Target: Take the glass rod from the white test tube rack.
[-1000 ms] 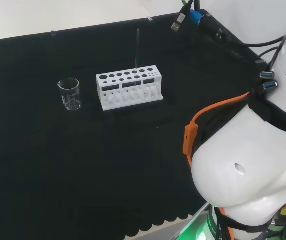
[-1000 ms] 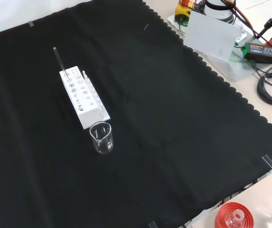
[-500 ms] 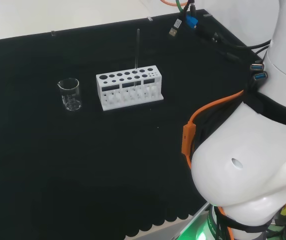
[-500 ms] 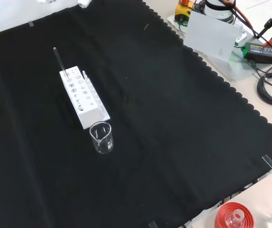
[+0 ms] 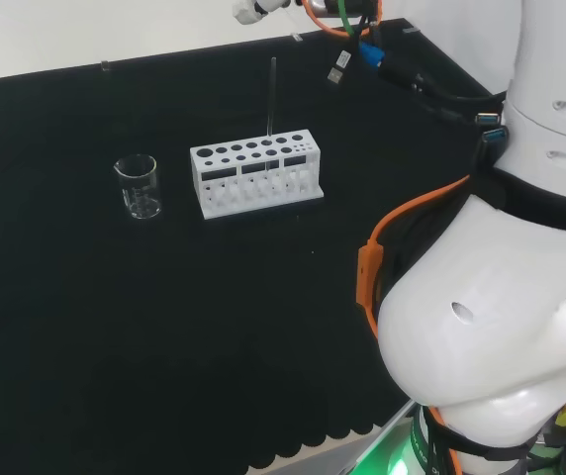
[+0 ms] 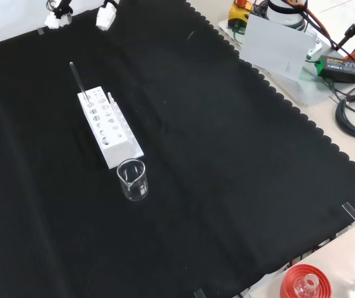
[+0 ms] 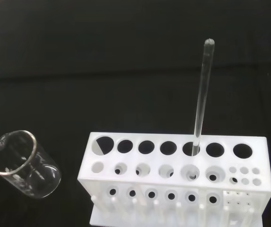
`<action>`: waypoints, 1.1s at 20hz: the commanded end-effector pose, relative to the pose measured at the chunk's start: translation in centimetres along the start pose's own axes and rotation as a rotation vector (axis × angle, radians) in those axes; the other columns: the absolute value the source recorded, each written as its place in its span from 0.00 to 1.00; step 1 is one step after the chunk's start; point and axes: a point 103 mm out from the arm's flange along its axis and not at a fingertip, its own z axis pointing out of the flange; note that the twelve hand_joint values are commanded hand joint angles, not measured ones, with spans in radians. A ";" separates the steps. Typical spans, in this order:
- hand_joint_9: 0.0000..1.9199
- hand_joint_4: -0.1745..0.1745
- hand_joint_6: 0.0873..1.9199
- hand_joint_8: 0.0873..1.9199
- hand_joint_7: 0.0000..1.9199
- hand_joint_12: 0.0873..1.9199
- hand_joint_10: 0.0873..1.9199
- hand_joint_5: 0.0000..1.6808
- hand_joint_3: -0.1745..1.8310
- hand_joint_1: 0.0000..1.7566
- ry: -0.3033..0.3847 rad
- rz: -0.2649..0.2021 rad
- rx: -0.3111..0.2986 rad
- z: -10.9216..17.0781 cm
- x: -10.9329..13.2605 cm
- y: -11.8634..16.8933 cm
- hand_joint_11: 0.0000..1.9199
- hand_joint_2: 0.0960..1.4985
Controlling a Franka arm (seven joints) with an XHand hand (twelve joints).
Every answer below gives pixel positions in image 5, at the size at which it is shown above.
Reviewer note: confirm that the clear glass rod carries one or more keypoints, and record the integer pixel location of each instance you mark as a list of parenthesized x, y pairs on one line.
[(272, 99)]

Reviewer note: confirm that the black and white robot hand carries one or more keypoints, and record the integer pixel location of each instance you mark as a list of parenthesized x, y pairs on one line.
[(253, 11)]

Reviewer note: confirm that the grey usb plug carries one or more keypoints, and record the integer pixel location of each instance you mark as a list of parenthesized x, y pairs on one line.
[(338, 69)]

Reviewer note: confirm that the black cloth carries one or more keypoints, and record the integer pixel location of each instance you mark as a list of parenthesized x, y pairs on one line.
[(115, 321)]

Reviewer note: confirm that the clear glass beaker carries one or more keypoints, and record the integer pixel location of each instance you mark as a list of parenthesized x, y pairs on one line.
[(139, 205)]

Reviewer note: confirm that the white test tube rack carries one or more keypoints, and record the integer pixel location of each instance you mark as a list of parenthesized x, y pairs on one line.
[(195, 164)]

